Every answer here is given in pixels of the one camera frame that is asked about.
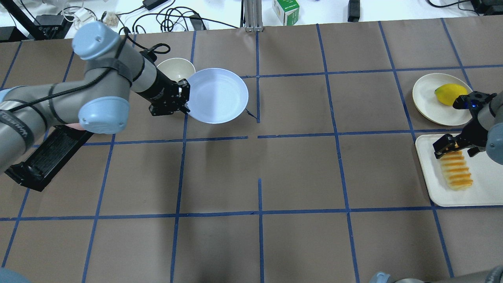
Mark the black dish rack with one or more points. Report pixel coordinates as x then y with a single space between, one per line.
38 170

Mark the cream bowl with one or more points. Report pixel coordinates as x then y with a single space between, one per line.
177 69

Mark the blue plate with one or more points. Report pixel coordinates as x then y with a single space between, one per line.
216 96

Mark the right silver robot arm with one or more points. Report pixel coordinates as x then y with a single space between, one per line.
494 141

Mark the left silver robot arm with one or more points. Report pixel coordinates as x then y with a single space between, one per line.
99 102

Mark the cream plate under lemon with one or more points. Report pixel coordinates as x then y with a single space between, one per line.
428 105

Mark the aluminium frame post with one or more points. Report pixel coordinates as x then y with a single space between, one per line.
251 15

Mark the green white carton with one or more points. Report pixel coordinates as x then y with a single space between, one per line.
287 11

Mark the pink plate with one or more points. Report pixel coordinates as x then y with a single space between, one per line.
76 126

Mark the white rectangular tray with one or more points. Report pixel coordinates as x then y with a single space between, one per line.
487 176

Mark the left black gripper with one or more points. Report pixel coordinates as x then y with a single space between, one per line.
158 89

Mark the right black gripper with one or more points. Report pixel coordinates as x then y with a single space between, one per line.
474 130

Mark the yellow lemon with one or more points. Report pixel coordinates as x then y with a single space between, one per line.
448 93

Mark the black power adapter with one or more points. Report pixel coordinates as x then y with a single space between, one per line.
152 4

